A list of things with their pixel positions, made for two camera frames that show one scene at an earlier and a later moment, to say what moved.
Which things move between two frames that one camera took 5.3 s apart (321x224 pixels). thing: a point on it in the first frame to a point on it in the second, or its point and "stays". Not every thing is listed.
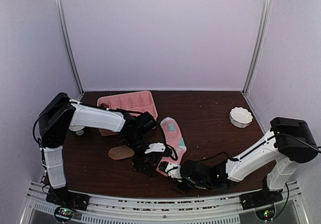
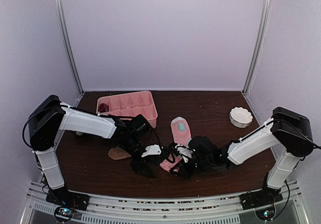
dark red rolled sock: x=104 y=105 stays
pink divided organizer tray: x=138 y=102 stays
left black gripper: x=139 y=166 stays
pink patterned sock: x=170 y=128 to x=180 y=130
